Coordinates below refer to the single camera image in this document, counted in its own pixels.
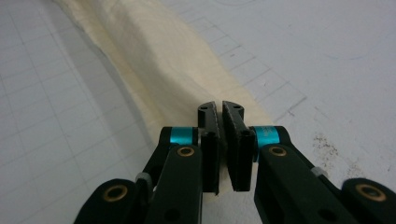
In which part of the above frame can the white foam mat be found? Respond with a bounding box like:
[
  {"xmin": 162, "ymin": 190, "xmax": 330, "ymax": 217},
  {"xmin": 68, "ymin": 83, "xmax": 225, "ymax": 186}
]
[{"xmin": 0, "ymin": 0, "xmax": 396, "ymax": 224}]

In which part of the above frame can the cream printed cloth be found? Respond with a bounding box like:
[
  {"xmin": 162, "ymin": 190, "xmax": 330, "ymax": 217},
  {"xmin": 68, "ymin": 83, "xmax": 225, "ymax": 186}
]
[{"xmin": 52, "ymin": 0, "xmax": 276, "ymax": 203}]

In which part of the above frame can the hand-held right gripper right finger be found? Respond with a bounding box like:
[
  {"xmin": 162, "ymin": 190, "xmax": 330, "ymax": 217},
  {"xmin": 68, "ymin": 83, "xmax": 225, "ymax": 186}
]
[{"xmin": 221, "ymin": 100, "xmax": 257, "ymax": 192}]

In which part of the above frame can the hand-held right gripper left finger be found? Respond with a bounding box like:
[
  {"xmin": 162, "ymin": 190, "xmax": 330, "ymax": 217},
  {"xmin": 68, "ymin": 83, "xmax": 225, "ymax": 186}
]
[{"xmin": 197, "ymin": 101, "xmax": 223, "ymax": 196}]

